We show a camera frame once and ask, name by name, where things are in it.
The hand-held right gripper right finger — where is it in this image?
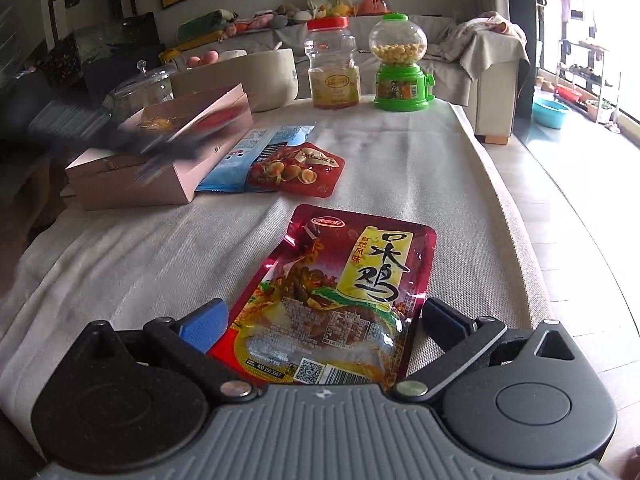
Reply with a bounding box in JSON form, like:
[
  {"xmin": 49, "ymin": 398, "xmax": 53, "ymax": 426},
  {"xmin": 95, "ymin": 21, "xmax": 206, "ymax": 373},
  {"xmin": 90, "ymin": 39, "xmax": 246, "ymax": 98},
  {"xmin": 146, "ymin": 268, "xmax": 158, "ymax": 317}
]
[{"xmin": 391, "ymin": 297, "xmax": 578, "ymax": 404}]

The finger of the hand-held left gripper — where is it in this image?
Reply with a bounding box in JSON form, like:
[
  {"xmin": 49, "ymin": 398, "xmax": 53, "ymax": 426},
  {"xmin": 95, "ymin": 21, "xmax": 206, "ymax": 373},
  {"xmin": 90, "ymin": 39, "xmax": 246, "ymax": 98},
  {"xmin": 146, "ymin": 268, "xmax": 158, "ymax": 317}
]
[{"xmin": 100, "ymin": 122, "xmax": 207, "ymax": 173}]

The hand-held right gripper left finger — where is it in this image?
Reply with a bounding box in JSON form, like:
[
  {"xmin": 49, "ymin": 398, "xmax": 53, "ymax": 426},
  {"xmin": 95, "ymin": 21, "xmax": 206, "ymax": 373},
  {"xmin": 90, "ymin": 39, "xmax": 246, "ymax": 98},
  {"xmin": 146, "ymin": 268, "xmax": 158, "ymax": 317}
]
[{"xmin": 75, "ymin": 298, "xmax": 255, "ymax": 402}]

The pink cardboard box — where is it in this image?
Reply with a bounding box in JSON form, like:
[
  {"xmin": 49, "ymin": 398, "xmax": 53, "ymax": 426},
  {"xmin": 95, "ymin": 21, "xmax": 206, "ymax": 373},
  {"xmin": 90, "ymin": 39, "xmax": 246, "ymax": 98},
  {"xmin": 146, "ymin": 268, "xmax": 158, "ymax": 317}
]
[{"xmin": 64, "ymin": 83, "xmax": 256, "ymax": 212}]

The large red snack pouch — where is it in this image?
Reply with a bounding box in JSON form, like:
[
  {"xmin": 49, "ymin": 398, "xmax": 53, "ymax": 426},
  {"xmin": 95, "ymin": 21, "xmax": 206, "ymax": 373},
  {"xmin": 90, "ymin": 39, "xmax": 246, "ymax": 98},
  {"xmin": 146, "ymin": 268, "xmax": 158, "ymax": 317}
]
[{"xmin": 206, "ymin": 203, "xmax": 439, "ymax": 392}]

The glass jar with lid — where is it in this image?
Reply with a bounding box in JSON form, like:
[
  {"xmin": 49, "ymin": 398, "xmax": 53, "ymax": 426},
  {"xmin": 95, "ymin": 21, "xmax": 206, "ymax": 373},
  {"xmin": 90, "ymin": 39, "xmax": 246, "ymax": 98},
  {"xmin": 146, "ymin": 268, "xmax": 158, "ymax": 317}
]
[{"xmin": 101, "ymin": 60, "xmax": 177, "ymax": 122}]

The blue snack bag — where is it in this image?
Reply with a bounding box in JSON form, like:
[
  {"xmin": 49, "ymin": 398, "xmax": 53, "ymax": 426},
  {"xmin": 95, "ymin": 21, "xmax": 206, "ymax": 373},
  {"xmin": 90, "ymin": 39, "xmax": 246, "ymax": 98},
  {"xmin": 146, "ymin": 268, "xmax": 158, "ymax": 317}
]
[{"xmin": 194, "ymin": 124, "xmax": 317, "ymax": 194}]

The white ceramic bowl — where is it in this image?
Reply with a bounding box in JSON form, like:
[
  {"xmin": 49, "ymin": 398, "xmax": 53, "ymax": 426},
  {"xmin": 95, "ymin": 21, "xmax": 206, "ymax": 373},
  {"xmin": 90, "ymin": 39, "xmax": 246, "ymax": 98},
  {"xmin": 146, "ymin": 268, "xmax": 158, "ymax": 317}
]
[{"xmin": 170, "ymin": 47, "xmax": 300, "ymax": 114}]

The dark fish tank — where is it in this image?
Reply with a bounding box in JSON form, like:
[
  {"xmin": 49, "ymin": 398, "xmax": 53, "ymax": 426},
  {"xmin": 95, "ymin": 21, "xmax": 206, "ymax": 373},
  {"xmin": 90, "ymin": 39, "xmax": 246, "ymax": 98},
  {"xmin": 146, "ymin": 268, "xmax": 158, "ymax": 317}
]
[{"xmin": 46, "ymin": 0, "xmax": 167, "ymax": 92}]

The row of plush toys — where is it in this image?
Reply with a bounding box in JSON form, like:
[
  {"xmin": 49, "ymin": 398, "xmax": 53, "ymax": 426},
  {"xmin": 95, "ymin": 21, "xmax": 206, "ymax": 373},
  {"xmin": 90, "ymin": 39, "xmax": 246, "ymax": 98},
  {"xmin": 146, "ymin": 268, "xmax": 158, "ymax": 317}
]
[{"xmin": 175, "ymin": 0, "xmax": 396, "ymax": 47}]

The red egg snack pouch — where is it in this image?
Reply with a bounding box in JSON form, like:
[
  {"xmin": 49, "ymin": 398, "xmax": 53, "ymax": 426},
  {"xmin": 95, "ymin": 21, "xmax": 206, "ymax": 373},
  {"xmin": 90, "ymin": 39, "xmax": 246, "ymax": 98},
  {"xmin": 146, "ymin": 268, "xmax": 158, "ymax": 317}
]
[{"xmin": 244, "ymin": 141, "xmax": 347, "ymax": 198}]

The clear jar with red lid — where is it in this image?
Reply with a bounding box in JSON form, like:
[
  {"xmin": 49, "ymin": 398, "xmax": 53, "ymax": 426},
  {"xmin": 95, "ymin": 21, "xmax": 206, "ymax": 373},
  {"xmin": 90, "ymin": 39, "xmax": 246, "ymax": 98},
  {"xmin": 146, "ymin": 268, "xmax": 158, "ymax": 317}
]
[{"xmin": 304, "ymin": 16, "xmax": 363, "ymax": 111}]

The grey sofa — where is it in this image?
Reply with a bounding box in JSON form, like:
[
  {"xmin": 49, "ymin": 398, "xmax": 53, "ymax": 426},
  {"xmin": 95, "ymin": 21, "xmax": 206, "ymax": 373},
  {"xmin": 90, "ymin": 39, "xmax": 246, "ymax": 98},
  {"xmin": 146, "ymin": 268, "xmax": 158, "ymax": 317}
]
[{"xmin": 175, "ymin": 12, "xmax": 532, "ymax": 144}]

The blue plastic basin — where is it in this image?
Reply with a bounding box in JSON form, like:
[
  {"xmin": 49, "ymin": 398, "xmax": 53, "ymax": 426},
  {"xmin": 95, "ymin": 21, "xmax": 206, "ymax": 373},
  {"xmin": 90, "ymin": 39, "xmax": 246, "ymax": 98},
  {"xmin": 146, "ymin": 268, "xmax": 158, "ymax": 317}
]
[{"xmin": 531, "ymin": 98, "xmax": 572, "ymax": 130}]

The green gumball machine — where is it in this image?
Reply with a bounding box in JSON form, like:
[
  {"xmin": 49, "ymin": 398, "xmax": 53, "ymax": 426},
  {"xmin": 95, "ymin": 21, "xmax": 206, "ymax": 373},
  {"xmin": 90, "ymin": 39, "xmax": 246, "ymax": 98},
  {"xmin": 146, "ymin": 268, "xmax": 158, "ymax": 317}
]
[{"xmin": 367, "ymin": 13, "xmax": 436, "ymax": 113}]

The pale blanket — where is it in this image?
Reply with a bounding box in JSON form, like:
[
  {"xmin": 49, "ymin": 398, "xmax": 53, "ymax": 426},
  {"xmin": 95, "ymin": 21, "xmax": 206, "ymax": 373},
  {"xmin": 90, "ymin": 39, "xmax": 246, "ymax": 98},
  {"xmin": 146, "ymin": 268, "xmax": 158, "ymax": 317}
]
[{"xmin": 439, "ymin": 10, "xmax": 530, "ymax": 82}]

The metal shelf rack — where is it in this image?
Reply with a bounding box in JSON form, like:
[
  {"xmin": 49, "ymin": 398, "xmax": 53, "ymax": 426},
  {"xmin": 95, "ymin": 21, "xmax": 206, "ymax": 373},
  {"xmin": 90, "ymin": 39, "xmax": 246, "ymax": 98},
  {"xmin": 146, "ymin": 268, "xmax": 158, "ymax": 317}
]
[{"xmin": 554, "ymin": 39, "xmax": 622, "ymax": 124}]

